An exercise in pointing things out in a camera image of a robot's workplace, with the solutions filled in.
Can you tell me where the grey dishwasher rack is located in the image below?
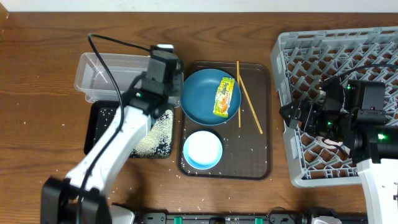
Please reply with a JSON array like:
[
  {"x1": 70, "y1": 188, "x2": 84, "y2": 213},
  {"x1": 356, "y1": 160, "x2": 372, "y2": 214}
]
[{"x1": 271, "y1": 27, "x2": 397, "y2": 188}]

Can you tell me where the black plastic tray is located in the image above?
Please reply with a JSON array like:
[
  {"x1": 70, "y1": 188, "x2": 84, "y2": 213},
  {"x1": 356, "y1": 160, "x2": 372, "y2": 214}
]
[{"x1": 84, "y1": 101, "x2": 174, "y2": 154}]

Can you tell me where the clear plastic bin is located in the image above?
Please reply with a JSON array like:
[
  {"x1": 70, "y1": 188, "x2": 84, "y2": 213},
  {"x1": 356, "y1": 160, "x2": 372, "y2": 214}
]
[{"x1": 75, "y1": 50, "x2": 183, "y2": 110}]

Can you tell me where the light blue rice bowl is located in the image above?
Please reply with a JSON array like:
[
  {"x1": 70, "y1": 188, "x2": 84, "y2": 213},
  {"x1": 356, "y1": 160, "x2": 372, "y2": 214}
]
[{"x1": 183, "y1": 131, "x2": 223, "y2": 170}]

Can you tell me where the yellow green snack wrapper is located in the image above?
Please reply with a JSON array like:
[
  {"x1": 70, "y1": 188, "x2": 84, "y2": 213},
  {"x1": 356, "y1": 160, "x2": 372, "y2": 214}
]
[{"x1": 213, "y1": 77, "x2": 235, "y2": 118}]

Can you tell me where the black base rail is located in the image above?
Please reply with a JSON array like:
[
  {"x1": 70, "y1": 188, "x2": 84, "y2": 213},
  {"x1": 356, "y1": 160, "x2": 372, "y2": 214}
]
[{"x1": 108, "y1": 203, "x2": 368, "y2": 224}]

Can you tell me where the spilled rice pile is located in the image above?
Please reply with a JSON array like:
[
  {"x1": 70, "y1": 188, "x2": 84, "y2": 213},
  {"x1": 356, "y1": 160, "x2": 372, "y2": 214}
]
[{"x1": 99, "y1": 107, "x2": 174, "y2": 158}]

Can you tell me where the white cup pink inside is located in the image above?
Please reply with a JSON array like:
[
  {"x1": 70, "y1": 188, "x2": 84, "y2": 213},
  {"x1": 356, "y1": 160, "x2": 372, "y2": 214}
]
[{"x1": 317, "y1": 136, "x2": 343, "y2": 149}]

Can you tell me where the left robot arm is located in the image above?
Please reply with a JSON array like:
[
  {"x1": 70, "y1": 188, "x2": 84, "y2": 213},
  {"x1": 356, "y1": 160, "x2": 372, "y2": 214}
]
[{"x1": 40, "y1": 49, "x2": 183, "y2": 223}]

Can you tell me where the brown serving tray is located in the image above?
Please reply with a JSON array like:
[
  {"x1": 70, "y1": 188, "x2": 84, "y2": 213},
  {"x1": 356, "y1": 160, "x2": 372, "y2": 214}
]
[{"x1": 178, "y1": 62, "x2": 272, "y2": 180}]

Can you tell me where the wooden chopstick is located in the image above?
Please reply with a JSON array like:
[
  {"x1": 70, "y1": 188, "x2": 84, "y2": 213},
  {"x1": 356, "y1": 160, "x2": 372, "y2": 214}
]
[
  {"x1": 236, "y1": 60, "x2": 242, "y2": 128},
  {"x1": 239, "y1": 76, "x2": 264, "y2": 134}
]

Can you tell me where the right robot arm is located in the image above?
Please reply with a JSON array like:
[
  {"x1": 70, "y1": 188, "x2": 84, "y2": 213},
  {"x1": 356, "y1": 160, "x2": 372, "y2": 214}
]
[{"x1": 279, "y1": 78, "x2": 397, "y2": 223}]

